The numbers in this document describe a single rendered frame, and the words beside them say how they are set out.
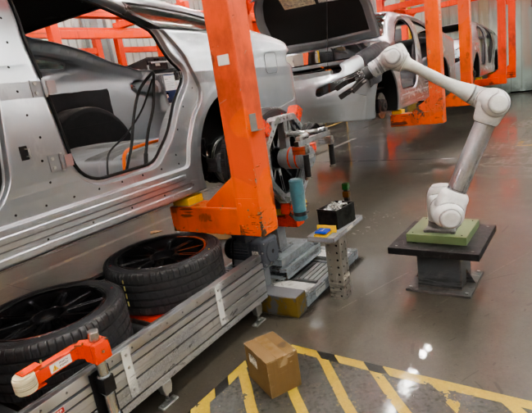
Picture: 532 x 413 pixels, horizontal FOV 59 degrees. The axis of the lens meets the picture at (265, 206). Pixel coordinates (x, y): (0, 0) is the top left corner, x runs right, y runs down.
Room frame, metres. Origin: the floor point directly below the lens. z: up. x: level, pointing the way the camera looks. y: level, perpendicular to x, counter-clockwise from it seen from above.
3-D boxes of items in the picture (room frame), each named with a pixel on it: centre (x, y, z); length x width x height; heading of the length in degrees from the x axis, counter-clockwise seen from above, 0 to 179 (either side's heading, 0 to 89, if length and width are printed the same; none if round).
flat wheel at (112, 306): (1.93, 1.03, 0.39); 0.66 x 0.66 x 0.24
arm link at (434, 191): (2.61, -1.02, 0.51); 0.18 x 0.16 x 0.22; 166
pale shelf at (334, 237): (2.67, -0.40, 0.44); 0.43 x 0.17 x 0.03; 145
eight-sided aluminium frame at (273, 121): (2.97, -0.18, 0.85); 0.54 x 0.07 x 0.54; 145
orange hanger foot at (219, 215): (2.74, 0.33, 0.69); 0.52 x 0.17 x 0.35; 55
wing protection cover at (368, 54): (5.78, -1.53, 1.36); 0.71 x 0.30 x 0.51; 145
